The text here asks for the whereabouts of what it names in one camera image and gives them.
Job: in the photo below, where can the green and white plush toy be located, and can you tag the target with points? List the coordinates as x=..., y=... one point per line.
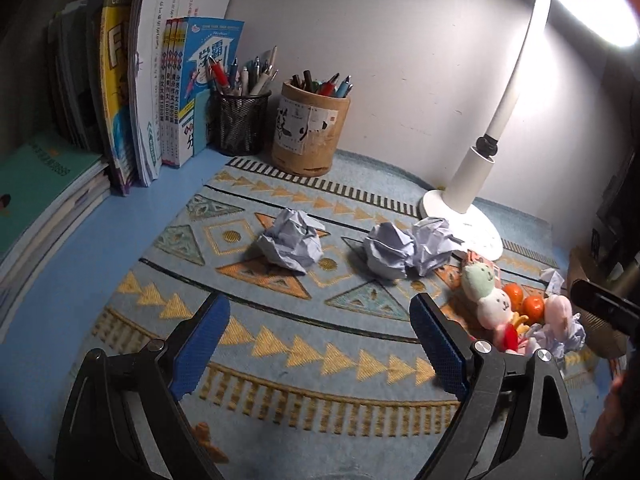
x=487, y=295

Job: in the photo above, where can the bamboo pen holder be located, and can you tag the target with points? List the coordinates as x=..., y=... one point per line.
x=305, y=135

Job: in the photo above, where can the blue patterned woven mat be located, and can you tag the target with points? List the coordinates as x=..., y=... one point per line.
x=300, y=340

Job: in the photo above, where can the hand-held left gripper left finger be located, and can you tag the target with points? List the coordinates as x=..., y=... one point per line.
x=200, y=345

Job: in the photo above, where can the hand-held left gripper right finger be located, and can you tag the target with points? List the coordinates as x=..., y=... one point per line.
x=440, y=345

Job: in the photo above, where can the orange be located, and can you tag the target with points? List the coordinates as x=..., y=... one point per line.
x=534, y=308
x=512, y=295

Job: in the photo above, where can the white paper ball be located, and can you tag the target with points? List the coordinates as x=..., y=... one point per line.
x=570, y=337
x=292, y=245
x=387, y=255
x=435, y=250

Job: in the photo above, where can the brown ribbed bowl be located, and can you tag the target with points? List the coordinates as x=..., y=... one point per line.
x=582, y=265

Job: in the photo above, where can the white paper booklets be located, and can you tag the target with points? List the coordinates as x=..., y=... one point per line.
x=160, y=35

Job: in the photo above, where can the black mesh pen holder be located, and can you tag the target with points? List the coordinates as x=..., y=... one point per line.
x=240, y=125

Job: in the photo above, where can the yellow cover book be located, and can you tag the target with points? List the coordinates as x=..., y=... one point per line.
x=116, y=85

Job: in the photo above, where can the stack of teal books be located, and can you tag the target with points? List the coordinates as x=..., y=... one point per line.
x=40, y=195

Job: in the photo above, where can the blue boxed book set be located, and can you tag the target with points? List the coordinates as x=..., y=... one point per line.
x=205, y=85

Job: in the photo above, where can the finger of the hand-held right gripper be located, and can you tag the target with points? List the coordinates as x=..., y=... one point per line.
x=605, y=305

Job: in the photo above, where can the pink plush toy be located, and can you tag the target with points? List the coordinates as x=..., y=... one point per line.
x=557, y=312

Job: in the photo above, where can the bunch of pens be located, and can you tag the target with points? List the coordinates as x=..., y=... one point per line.
x=325, y=85
x=250, y=77

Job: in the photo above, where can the dark upright books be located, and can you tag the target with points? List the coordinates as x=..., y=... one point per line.
x=75, y=75

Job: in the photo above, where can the lined paper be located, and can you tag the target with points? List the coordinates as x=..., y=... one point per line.
x=552, y=281

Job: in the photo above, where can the white desk lamp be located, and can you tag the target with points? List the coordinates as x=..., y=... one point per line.
x=475, y=175

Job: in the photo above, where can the red and yellow plush toy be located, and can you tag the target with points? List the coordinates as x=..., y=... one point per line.
x=510, y=335

